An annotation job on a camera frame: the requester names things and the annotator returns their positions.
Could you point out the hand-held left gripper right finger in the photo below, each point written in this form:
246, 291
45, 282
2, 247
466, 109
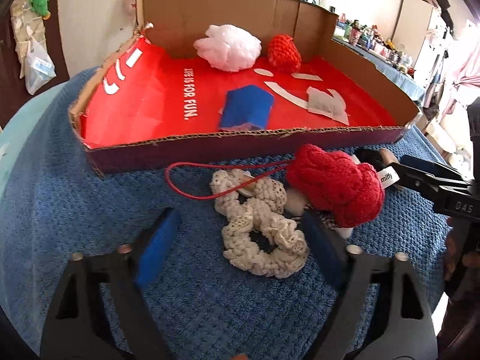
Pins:
324, 243

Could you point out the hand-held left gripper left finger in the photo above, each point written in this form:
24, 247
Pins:
157, 251

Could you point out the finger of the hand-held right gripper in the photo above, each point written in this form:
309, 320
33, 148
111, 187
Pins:
423, 163
416, 183

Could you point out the small white plush bunny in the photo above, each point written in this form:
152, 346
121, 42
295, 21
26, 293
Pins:
296, 202

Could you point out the cream lace scrunchie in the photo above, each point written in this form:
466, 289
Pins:
243, 255
268, 191

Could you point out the white sachet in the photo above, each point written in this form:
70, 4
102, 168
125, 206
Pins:
324, 103

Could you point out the blue felt cloth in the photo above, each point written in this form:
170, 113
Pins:
245, 107

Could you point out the orange foam net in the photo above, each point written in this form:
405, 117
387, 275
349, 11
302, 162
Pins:
284, 52

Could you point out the white mesh bath pouf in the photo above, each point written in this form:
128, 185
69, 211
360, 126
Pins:
228, 47

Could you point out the cardboard box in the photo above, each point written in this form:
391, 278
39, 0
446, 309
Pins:
225, 11

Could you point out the person's right hand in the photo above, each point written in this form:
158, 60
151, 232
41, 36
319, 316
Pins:
452, 255

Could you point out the blue knitted blanket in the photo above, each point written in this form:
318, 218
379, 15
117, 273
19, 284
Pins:
112, 202

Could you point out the table with blue cloth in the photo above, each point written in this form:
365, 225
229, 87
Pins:
390, 71

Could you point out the pink hanging clothes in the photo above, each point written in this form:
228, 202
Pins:
463, 67

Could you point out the group of cosmetic bottles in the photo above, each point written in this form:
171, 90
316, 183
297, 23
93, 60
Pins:
375, 39

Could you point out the white wardrobe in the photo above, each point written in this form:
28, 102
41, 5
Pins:
414, 22

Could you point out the black clothing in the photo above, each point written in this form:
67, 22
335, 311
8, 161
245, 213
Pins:
442, 0

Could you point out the teal mat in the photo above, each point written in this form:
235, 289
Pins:
11, 131

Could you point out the clear plastic bag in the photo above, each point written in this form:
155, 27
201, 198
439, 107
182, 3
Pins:
39, 65

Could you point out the dark brown door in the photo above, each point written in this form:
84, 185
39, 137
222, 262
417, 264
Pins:
62, 45

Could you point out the beige hanging organizer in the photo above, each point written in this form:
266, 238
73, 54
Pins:
22, 26

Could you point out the green plush toy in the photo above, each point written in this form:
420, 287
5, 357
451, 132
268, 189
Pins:
39, 0

